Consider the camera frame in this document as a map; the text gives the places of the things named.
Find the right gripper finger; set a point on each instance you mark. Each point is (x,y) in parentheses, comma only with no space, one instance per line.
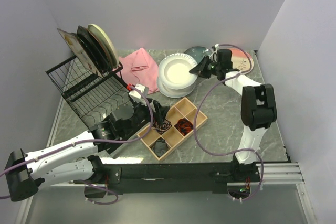
(199,70)
(205,62)

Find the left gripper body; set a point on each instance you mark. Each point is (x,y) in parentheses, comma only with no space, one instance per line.
(141,112)

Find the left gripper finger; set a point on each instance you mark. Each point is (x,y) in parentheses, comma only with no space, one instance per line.
(162,112)
(156,105)

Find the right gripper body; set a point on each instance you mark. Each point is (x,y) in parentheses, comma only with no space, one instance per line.
(212,70)

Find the teal glazed plate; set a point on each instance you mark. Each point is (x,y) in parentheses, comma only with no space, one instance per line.
(198,52)

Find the white round plate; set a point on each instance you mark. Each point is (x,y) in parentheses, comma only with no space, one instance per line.
(174,69)

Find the white deep plate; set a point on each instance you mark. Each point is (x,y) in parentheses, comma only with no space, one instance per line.
(173,92)

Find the pink and cream plate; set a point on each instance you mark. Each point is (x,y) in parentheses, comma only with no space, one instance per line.
(241,61)

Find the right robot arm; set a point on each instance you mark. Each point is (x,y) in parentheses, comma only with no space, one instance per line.
(258,105)

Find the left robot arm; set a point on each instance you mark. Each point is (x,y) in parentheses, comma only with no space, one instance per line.
(27,173)

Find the floral rolled tie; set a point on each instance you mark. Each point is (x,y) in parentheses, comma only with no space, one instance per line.
(162,128)

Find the wooden compartment tray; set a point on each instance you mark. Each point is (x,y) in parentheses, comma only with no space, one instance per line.
(181,118)

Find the orange and black rolled tie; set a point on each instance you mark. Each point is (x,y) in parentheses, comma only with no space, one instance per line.
(184,126)

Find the grey rolled cloth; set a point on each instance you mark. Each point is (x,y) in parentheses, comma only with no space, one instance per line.
(160,148)

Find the pink folded cloth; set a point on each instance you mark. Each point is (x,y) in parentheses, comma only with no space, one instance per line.
(140,68)

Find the brown rimmed dark plate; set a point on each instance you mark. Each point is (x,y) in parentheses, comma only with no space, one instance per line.
(102,53)

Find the pale green plate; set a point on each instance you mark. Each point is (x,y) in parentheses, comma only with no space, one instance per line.
(103,37)

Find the square patterned glass plate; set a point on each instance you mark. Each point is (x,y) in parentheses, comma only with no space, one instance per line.
(76,46)

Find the black ribbed plate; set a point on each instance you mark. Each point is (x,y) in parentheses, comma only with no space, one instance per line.
(83,35)

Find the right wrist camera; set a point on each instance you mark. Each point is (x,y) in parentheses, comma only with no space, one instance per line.
(214,55)

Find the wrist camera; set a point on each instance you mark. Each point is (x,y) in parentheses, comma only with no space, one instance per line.
(138,93)
(214,55)

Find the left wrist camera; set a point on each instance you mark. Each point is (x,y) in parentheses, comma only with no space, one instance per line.
(138,93)

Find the black wire dish rack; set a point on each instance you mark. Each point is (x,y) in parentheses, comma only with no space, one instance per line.
(91,104)

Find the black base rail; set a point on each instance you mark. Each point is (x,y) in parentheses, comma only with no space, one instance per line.
(171,178)

